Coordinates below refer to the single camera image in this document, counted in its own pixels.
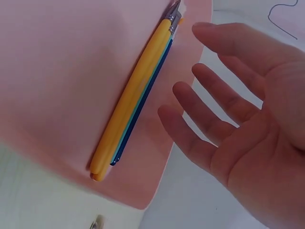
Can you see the person's right hand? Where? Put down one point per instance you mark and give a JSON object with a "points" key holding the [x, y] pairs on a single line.
{"points": [[257, 152]]}

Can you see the teal craft knife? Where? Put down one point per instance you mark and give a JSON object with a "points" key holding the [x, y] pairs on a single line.
{"points": [[133, 119]]}

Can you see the thin dark thread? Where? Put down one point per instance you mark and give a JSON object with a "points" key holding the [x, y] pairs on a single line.
{"points": [[281, 28]]}

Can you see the yellow craft knife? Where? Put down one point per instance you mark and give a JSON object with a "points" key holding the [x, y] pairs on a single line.
{"points": [[133, 95], [124, 133]]}

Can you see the small silver metal object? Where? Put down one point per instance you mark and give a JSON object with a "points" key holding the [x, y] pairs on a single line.
{"points": [[96, 222]]}

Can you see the pink mat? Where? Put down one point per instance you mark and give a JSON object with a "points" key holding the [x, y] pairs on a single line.
{"points": [[59, 83]]}

